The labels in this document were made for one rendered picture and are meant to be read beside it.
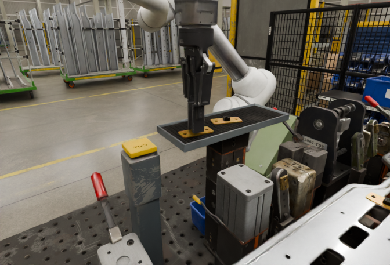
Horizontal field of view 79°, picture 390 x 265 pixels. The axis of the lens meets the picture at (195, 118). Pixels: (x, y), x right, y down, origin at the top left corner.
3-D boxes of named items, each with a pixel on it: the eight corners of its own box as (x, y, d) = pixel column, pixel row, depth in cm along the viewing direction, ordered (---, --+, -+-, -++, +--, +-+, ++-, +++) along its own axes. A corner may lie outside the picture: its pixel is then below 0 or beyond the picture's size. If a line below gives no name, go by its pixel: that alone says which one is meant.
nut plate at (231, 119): (214, 124, 64) (214, 120, 63) (209, 120, 67) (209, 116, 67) (242, 122, 66) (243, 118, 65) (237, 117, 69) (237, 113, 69)
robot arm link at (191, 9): (185, -8, 43) (185, 28, 45) (227, -4, 46) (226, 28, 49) (167, -2, 50) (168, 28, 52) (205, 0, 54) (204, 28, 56)
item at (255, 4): (302, 143, 316) (332, -30, 247) (296, 146, 307) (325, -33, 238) (228, 116, 414) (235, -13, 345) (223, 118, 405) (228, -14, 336)
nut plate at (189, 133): (183, 138, 55) (183, 134, 55) (177, 133, 59) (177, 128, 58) (214, 132, 59) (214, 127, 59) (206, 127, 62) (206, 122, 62)
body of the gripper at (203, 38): (172, 27, 52) (173, 69, 56) (188, 26, 45) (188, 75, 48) (202, 27, 55) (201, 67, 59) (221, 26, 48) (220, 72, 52)
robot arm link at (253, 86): (243, 112, 136) (267, 84, 138) (260, 119, 122) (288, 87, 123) (145, -3, 103) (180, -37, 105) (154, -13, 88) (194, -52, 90)
